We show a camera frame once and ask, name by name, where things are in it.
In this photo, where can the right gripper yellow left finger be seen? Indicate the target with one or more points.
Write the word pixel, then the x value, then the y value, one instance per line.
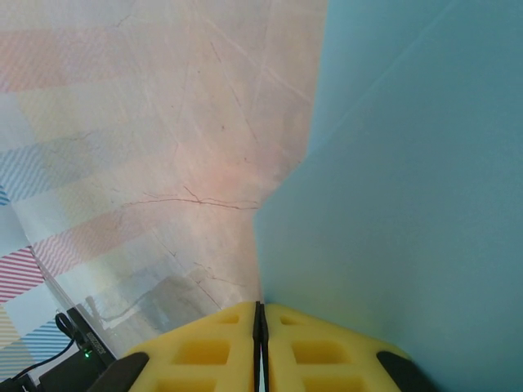
pixel 196 355

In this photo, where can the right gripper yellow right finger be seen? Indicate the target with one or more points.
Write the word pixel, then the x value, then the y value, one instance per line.
pixel 327 359

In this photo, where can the light blue paper sheet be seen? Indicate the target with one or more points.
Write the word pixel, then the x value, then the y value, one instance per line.
pixel 408 204

